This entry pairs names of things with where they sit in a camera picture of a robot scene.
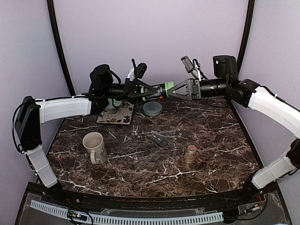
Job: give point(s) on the black front rail base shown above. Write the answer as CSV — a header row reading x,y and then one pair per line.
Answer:
x,y
265,207

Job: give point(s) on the clear weekly pill organizer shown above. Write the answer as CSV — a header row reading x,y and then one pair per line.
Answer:
x,y
159,140

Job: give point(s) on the square floral ceramic plate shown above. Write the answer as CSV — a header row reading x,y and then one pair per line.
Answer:
x,y
121,117

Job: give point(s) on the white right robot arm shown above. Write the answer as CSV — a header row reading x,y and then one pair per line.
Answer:
x,y
250,95

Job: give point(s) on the small celadon bowl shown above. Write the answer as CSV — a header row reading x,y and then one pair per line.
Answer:
x,y
114,105

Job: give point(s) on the green lid pill bottle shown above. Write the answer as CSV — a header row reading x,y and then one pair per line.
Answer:
x,y
161,91

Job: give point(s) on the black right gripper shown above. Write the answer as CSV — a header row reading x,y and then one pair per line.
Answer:
x,y
197,89

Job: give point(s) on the beige ceramic mug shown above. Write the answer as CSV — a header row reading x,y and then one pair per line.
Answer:
x,y
94,143

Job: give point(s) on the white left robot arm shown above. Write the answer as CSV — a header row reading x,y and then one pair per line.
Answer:
x,y
36,121

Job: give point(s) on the white slotted cable duct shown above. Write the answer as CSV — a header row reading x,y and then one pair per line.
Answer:
x,y
127,217

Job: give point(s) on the clear bottle yellow capsules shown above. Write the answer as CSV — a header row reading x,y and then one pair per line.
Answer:
x,y
190,154

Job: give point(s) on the light blue ribbed bowl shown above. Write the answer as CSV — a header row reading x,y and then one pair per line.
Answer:
x,y
152,108

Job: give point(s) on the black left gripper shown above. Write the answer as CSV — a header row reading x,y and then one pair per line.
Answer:
x,y
132,89

